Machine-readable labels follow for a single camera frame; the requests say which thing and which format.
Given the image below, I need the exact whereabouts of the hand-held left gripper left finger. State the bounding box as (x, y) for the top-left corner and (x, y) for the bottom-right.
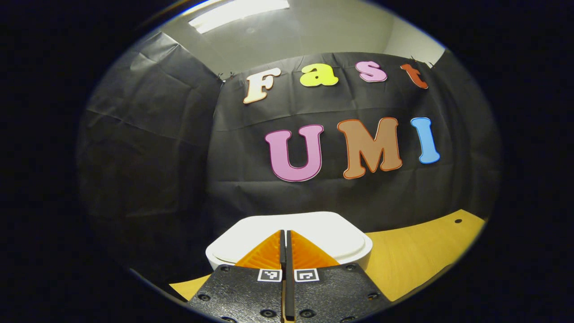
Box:
(186, 230), (286, 323)

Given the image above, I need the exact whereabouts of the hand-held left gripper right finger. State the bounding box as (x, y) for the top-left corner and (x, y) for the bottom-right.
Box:
(286, 230), (391, 323)

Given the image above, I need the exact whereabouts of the white desktop garbage bin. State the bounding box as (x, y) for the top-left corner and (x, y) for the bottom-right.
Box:
(205, 212), (374, 272)

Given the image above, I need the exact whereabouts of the black backdrop cloth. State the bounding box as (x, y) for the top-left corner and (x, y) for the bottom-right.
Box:
(76, 31), (501, 288)

